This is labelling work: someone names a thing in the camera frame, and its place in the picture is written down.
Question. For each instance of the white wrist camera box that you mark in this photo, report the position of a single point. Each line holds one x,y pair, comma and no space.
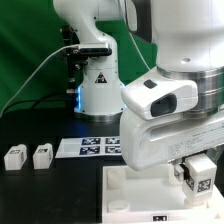
153,95

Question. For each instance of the white sheet with tags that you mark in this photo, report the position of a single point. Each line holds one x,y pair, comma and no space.
89,147

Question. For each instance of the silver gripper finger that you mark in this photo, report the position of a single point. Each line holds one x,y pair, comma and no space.
179,172

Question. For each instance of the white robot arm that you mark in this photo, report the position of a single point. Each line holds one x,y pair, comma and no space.
189,35

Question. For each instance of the black camera stand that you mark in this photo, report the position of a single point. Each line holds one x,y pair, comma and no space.
75,64

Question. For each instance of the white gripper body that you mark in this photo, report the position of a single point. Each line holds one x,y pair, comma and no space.
149,143

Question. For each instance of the white square tabletop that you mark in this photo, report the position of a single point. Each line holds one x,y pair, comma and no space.
151,197

